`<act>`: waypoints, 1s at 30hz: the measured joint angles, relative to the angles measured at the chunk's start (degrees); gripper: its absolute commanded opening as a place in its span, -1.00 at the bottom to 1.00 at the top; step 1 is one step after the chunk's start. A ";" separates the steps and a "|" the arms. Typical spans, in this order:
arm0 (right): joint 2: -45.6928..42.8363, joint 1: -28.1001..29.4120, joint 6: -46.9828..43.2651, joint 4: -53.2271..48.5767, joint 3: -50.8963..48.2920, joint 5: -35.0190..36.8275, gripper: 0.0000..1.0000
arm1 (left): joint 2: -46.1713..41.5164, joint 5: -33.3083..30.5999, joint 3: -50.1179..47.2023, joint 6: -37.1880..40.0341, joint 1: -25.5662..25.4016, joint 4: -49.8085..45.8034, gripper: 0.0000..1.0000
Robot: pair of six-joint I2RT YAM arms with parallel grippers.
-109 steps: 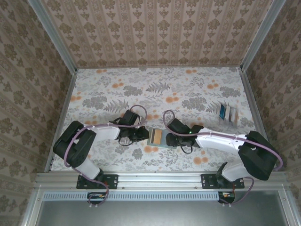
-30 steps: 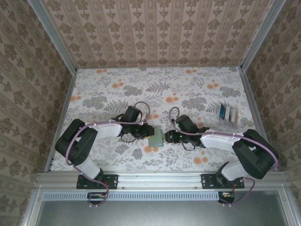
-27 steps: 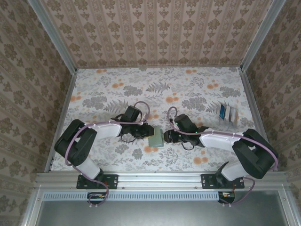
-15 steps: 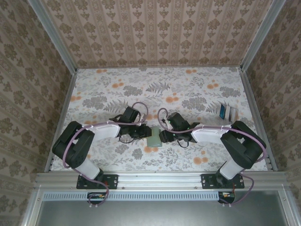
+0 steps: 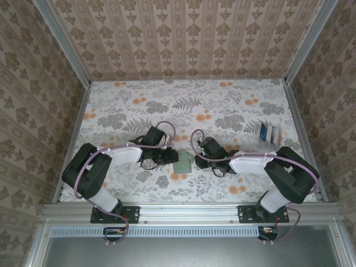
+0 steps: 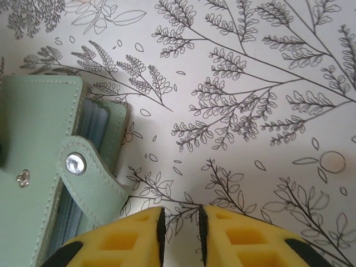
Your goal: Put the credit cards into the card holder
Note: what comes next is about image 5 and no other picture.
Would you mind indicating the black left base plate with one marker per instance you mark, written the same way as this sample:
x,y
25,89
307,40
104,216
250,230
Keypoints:
x,y
130,214

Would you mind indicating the black controller board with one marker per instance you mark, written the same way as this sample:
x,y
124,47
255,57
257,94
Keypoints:
x,y
114,232
268,231

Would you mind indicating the blue card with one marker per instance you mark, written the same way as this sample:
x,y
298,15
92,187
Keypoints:
x,y
263,133

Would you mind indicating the clear acrylic card stand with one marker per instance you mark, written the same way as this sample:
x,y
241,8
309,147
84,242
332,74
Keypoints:
x,y
271,144

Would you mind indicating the grey metal shelf sheet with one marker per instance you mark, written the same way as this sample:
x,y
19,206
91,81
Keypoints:
x,y
194,253

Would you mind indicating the tan card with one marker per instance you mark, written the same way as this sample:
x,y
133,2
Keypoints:
x,y
277,136

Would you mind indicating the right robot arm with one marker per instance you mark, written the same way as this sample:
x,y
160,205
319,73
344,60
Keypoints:
x,y
292,178

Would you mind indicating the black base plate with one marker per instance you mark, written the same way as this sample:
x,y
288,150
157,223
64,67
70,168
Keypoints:
x,y
130,214
246,214

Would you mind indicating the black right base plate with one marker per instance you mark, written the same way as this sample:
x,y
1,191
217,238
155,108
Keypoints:
x,y
246,214

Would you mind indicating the aluminium frame post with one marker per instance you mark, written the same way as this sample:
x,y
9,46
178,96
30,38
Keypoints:
x,y
308,41
64,44

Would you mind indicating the floral patterned table cover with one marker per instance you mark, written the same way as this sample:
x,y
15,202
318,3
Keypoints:
x,y
180,111

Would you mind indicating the white card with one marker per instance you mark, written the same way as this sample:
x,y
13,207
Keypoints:
x,y
270,133

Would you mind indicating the aluminium mounting rail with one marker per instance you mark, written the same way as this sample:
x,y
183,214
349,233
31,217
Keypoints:
x,y
189,212

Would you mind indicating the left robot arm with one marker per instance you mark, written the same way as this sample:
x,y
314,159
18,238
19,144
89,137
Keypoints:
x,y
83,172

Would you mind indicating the aluminium side rail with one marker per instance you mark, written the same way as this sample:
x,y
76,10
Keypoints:
x,y
75,133
303,133

